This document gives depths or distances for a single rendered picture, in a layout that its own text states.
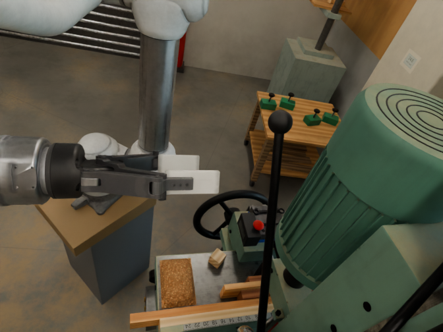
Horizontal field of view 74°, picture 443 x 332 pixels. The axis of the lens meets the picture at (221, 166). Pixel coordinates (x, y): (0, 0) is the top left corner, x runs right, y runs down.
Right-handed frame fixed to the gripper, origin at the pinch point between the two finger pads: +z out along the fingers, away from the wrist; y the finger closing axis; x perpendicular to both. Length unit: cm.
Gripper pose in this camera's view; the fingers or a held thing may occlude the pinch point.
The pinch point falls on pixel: (200, 171)
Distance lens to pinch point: 44.8
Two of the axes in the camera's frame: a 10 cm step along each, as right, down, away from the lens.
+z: 9.6, 0.1, 2.7
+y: 2.7, 1.8, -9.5
